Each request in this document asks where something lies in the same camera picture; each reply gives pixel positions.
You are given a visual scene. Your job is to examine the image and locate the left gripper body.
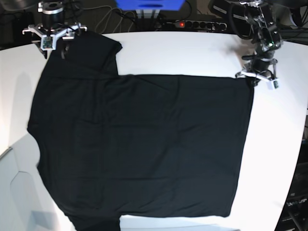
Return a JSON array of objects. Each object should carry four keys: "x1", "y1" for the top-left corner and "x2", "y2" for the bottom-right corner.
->
[{"x1": 235, "y1": 58, "x2": 278, "y2": 83}]

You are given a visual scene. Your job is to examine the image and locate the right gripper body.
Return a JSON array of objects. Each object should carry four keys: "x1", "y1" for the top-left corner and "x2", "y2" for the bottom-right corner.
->
[{"x1": 22, "y1": 23, "x2": 87, "y2": 40}]

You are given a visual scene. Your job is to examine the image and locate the black T-shirt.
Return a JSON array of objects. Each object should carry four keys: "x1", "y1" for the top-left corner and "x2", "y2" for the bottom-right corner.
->
[{"x1": 27, "y1": 31, "x2": 254, "y2": 231}]

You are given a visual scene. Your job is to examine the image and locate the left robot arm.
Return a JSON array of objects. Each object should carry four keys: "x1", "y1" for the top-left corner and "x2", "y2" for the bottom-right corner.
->
[{"x1": 208, "y1": 0, "x2": 282, "y2": 90}]

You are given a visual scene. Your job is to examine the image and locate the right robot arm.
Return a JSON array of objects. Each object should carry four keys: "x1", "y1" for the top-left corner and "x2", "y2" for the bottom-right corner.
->
[{"x1": 22, "y1": 0, "x2": 88, "y2": 59}]

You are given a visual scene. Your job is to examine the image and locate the black power strip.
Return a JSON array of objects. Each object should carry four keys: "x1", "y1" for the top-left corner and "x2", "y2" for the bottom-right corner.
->
[{"x1": 166, "y1": 20, "x2": 228, "y2": 33}]

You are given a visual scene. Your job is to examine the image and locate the blue box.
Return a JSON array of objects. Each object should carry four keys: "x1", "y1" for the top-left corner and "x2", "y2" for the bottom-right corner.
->
[{"x1": 116, "y1": 0, "x2": 185, "y2": 11}]

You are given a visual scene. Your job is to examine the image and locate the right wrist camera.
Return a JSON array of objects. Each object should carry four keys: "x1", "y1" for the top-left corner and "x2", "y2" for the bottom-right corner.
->
[{"x1": 41, "y1": 36, "x2": 54, "y2": 51}]

